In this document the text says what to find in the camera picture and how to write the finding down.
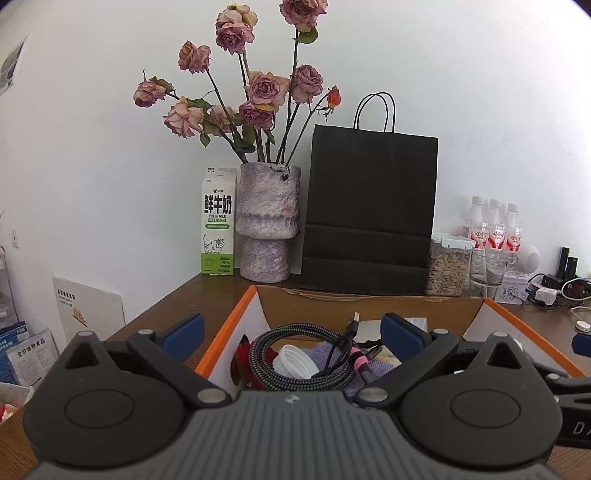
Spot white printed tin box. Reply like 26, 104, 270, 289
494, 271, 532, 305

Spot orange red cardboard box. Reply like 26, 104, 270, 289
194, 284, 587, 402

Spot clear seed container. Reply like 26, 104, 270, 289
424, 235, 474, 297

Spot red white plastic bag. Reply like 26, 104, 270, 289
0, 382, 35, 425

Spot clear glass cup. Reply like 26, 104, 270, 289
468, 248, 508, 301

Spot white wall panel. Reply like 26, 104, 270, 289
52, 275, 126, 344

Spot black usb cable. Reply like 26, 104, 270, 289
309, 311, 384, 384

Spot blue white packets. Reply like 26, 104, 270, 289
0, 325, 61, 386

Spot white green milk carton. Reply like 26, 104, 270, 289
200, 167, 238, 277

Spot purple textured vase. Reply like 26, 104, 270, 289
235, 161, 302, 282

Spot white ridged bottle cap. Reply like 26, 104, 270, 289
272, 344, 319, 379

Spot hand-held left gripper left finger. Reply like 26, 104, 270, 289
53, 314, 234, 410

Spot grey wall poster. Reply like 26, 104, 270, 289
0, 34, 31, 95

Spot black grey braided cable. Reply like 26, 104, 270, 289
247, 323, 365, 393

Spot red fabric rose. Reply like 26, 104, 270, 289
231, 335, 259, 388

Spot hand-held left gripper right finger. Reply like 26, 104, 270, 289
355, 312, 541, 410

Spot white round speaker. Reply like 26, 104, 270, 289
517, 244, 541, 275

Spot dried pink rose bouquet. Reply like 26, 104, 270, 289
133, 0, 342, 164

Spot wooden desktop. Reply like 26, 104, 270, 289
0, 270, 591, 480

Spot water bottle red label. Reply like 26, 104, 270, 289
464, 196, 489, 250
485, 198, 506, 252
503, 203, 525, 254

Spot black paper bag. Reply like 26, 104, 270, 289
300, 92, 439, 296

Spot purple cloth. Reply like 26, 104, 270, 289
305, 346, 402, 400

